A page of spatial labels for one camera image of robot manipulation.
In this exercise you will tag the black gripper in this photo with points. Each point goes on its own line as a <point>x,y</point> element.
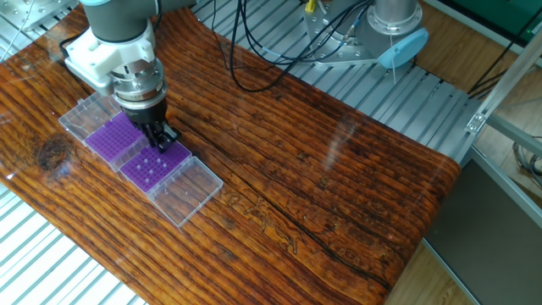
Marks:
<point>146,116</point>

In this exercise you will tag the purple tip holder clear lid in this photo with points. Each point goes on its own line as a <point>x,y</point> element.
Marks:
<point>112,137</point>
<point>175,161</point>

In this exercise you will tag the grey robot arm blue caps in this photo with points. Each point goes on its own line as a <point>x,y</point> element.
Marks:
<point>118,19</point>

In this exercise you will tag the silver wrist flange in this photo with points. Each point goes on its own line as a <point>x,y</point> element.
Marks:
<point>139,89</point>

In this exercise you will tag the glossy wood grain sheet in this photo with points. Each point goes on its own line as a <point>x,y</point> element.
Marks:
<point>296,190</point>

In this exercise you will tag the perforated metal plate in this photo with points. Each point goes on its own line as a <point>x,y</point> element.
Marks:
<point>38,10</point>

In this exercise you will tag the yellow connector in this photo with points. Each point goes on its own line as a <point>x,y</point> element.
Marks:
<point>310,5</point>

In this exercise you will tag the metal connector blue rings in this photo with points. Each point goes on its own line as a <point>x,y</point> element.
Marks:
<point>350,29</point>

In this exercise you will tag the dark grey panel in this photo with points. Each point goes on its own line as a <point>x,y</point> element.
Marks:
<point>487,254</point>

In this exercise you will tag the white wrist mounting bracket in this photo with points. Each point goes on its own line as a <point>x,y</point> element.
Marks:
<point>106,55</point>

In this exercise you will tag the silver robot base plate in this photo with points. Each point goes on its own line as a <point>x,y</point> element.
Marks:
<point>334,53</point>

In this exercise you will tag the aluminium frame post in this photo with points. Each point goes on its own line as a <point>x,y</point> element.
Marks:
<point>508,80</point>

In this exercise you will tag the aluminium frame rail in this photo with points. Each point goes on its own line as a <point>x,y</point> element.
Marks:
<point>516,135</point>

